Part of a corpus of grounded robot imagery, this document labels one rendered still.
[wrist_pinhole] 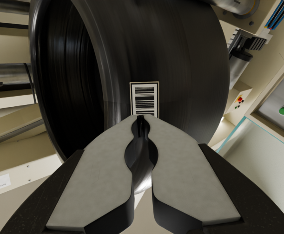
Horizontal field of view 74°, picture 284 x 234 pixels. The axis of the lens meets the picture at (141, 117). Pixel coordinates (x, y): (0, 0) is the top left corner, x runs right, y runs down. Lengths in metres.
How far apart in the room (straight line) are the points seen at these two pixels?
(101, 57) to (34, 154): 0.70
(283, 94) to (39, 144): 1.06
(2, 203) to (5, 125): 2.27
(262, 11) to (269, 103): 0.50
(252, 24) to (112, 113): 0.40
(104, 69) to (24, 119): 0.70
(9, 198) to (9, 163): 2.27
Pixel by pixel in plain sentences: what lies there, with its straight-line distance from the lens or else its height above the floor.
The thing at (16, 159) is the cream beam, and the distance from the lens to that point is 0.93.
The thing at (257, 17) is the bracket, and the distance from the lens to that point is 0.56.
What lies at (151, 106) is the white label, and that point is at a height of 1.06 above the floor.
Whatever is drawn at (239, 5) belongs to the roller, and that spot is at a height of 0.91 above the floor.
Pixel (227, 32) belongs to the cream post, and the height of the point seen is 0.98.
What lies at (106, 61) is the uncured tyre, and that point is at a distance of 0.29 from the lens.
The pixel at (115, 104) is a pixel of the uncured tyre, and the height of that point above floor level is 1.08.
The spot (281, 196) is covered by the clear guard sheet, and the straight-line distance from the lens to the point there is 1.09.
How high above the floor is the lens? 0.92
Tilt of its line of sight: 35 degrees up
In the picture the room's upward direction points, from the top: 159 degrees counter-clockwise
